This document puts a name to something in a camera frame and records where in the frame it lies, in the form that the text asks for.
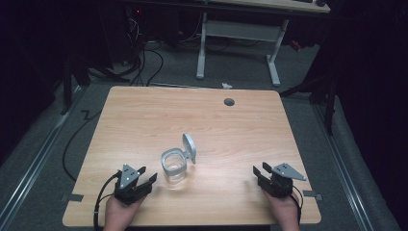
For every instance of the metal floor rail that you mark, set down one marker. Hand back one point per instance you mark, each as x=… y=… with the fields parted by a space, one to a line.
x=344 y=166
x=35 y=160

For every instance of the small red object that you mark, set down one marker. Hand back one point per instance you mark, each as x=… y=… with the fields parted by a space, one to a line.
x=295 y=45

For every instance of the grey table bracket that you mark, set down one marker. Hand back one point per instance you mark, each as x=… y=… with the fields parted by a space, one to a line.
x=312 y=194
x=73 y=197

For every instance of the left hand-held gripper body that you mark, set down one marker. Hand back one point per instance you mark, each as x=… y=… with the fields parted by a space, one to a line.
x=128 y=191

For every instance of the white-framed desk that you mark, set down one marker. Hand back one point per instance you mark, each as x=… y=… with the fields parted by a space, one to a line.
x=240 y=30

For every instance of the black metal stand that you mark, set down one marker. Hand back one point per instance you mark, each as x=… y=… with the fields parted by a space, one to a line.
x=328 y=106
x=67 y=86

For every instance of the clear glass jar grey lid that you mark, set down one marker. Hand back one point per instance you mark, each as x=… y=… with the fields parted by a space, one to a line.
x=175 y=163

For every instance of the person's left hand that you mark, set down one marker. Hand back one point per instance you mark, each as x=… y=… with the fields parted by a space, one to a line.
x=120 y=215

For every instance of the person's right hand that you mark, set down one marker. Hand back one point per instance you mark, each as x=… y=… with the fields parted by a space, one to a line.
x=284 y=210

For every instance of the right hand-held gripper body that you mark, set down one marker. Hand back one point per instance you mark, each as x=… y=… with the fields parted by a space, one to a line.
x=278 y=185

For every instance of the white paper scrap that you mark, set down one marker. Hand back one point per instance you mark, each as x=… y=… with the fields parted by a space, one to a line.
x=226 y=85

